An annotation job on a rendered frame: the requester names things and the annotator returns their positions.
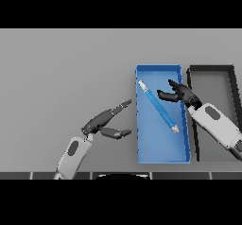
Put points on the blue bin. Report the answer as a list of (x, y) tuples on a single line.
[(157, 147)]

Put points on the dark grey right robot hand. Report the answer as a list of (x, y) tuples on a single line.
[(184, 94)]

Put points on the blue pipe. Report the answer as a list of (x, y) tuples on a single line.
[(159, 107)]

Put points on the dark grey bin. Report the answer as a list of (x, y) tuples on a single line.
[(217, 87)]

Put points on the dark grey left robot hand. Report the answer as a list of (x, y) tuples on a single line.
[(100, 120)]

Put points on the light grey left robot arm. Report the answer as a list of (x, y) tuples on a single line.
[(73, 155)]

